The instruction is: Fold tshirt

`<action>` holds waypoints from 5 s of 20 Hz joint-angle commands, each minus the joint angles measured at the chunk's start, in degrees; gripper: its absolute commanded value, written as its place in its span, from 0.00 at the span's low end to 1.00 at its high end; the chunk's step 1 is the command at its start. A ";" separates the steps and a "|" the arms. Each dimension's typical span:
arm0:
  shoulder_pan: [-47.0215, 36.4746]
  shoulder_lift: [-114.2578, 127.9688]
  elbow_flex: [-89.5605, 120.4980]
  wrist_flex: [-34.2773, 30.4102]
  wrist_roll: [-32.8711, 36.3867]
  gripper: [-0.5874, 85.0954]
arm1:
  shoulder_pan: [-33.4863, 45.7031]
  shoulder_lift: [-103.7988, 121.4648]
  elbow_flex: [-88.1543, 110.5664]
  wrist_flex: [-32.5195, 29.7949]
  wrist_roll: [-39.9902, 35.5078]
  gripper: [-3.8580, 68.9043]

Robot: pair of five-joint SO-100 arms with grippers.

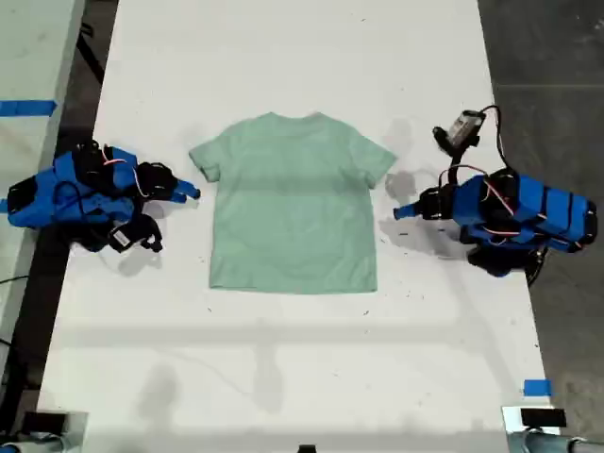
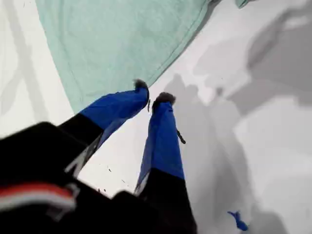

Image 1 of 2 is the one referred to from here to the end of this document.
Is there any small black box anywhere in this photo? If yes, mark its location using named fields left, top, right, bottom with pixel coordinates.
left=520, top=408, right=567, bottom=428
left=22, top=411, right=67, bottom=434

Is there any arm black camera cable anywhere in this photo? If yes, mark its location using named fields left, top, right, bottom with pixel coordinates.
left=51, top=180, right=114, bottom=227
left=478, top=104, right=511, bottom=174

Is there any long blue tape strip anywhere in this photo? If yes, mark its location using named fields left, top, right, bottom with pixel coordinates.
left=0, top=99, right=59, bottom=117

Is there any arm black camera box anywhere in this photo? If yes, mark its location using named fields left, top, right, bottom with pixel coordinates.
left=108, top=224, right=165, bottom=254
left=431, top=109, right=488, bottom=155

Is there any black metal strut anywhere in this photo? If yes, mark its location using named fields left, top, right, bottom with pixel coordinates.
left=75, top=25, right=106, bottom=86

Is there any pale green T-shirt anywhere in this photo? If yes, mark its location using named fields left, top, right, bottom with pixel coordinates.
left=188, top=111, right=398, bottom=295

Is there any pale grey side table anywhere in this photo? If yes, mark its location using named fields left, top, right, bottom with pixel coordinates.
left=0, top=0, right=87, bottom=374

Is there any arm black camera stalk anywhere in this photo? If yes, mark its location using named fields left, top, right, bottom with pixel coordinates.
left=447, top=141, right=480, bottom=188
left=134, top=212, right=161, bottom=237

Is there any black arm base cable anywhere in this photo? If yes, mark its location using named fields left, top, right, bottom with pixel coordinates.
left=526, top=244, right=552, bottom=288

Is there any grey clamp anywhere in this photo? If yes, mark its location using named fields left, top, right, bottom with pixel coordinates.
left=507, top=428, right=604, bottom=453
left=0, top=431, right=72, bottom=453

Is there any square blue tape piece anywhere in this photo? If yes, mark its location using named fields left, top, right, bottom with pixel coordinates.
left=523, top=378, right=553, bottom=397

